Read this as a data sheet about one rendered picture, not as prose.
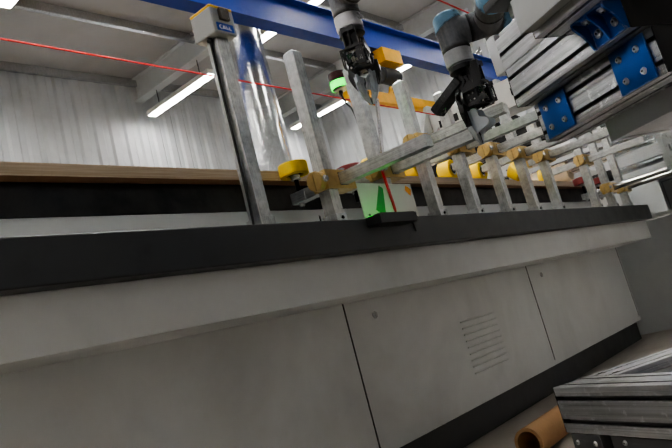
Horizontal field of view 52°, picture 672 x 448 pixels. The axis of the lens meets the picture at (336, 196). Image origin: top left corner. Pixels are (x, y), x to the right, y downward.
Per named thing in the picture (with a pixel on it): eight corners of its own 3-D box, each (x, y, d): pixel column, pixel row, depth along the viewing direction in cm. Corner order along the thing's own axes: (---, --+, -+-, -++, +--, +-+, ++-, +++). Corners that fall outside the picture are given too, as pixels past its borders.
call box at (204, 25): (238, 39, 158) (231, 9, 159) (215, 33, 152) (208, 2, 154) (219, 52, 162) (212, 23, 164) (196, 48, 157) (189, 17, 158)
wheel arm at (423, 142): (435, 149, 158) (430, 132, 159) (428, 149, 155) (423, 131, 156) (301, 208, 184) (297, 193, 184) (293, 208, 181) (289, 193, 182)
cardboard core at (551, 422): (577, 399, 204) (537, 426, 181) (585, 426, 203) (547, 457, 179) (552, 403, 209) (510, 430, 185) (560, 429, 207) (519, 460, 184)
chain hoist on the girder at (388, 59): (412, 92, 730) (399, 50, 739) (393, 88, 704) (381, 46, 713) (393, 102, 745) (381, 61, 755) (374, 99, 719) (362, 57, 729)
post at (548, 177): (568, 219, 286) (532, 112, 295) (565, 219, 283) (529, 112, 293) (560, 221, 288) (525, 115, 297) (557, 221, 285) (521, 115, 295)
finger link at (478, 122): (492, 136, 171) (481, 102, 173) (472, 145, 174) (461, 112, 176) (498, 137, 173) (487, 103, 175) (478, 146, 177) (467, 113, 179)
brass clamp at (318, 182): (359, 187, 176) (354, 169, 177) (325, 187, 165) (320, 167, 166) (341, 195, 179) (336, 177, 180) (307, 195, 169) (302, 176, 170)
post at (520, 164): (543, 216, 267) (506, 102, 276) (540, 216, 264) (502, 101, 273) (535, 218, 269) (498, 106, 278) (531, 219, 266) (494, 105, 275)
